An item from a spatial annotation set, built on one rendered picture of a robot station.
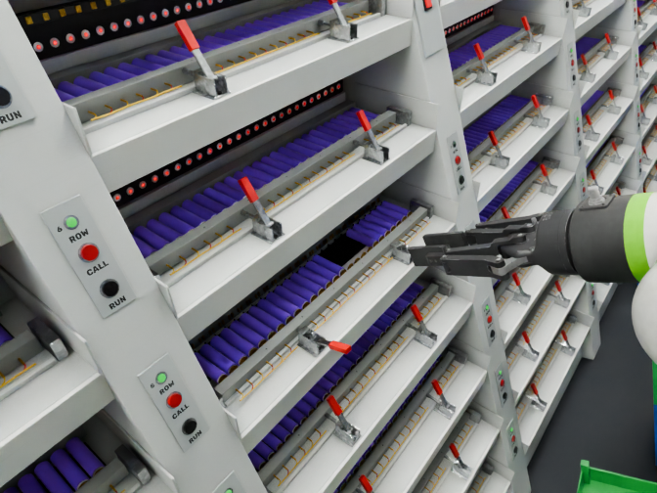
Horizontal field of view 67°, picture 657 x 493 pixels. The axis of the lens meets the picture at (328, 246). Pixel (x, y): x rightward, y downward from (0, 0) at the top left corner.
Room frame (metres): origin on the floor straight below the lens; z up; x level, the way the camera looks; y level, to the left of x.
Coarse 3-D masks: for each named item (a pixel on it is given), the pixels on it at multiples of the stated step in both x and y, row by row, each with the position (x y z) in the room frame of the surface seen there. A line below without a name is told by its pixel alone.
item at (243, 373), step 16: (400, 224) 0.88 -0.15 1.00; (416, 224) 0.90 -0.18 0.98; (384, 240) 0.84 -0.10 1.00; (400, 240) 0.86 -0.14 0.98; (368, 256) 0.80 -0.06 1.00; (384, 256) 0.81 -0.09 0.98; (352, 272) 0.77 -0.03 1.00; (336, 288) 0.73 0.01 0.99; (352, 288) 0.74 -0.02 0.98; (320, 304) 0.70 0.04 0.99; (304, 320) 0.67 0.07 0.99; (272, 336) 0.65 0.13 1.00; (288, 336) 0.65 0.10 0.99; (256, 352) 0.62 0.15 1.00; (272, 352) 0.62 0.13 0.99; (240, 368) 0.60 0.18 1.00; (256, 368) 0.60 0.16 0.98; (272, 368) 0.60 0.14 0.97; (224, 384) 0.57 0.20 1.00; (240, 384) 0.58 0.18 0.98; (256, 384) 0.58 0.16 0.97; (224, 400) 0.56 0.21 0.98; (240, 400) 0.56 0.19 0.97
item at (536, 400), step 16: (576, 320) 1.40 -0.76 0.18; (592, 320) 1.36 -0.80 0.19; (560, 336) 1.34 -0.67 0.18; (576, 336) 1.33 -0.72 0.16; (560, 352) 1.28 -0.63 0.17; (576, 352) 1.27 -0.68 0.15; (544, 368) 1.23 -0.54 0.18; (560, 368) 1.22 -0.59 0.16; (528, 384) 1.16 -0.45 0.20; (544, 384) 1.17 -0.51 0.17; (560, 384) 1.16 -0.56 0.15; (528, 400) 1.13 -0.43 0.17; (544, 400) 1.12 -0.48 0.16; (528, 416) 1.08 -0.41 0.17; (544, 416) 1.07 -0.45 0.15; (528, 432) 1.03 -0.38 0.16; (528, 448) 1.00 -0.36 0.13
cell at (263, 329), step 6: (240, 318) 0.70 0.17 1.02; (246, 318) 0.69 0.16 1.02; (252, 318) 0.69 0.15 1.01; (246, 324) 0.69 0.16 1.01; (252, 324) 0.68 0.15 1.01; (258, 324) 0.68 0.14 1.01; (252, 330) 0.68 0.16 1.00; (258, 330) 0.67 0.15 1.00; (264, 330) 0.67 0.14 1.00; (270, 330) 0.66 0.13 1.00; (264, 336) 0.66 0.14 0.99
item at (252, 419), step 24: (384, 192) 1.02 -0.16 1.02; (408, 192) 0.98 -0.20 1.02; (432, 216) 0.94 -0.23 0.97; (456, 216) 0.90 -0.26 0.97; (408, 240) 0.87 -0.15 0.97; (384, 288) 0.75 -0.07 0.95; (336, 312) 0.71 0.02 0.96; (360, 312) 0.70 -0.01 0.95; (336, 336) 0.66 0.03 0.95; (360, 336) 0.70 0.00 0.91; (288, 360) 0.62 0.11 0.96; (312, 360) 0.62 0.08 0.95; (336, 360) 0.65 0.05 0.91; (216, 384) 0.60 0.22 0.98; (264, 384) 0.59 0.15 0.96; (288, 384) 0.58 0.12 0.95; (312, 384) 0.61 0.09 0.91; (240, 408) 0.55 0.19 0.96; (264, 408) 0.55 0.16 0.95; (288, 408) 0.58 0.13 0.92; (240, 432) 0.51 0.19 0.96; (264, 432) 0.54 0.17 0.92
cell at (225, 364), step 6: (204, 348) 0.65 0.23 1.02; (210, 348) 0.64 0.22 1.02; (204, 354) 0.64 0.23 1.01; (210, 354) 0.63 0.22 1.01; (216, 354) 0.63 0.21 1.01; (222, 354) 0.63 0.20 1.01; (210, 360) 0.63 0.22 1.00; (216, 360) 0.62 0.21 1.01; (222, 360) 0.62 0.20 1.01; (228, 360) 0.62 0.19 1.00; (222, 366) 0.61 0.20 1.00; (228, 366) 0.61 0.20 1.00; (228, 372) 0.61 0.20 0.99
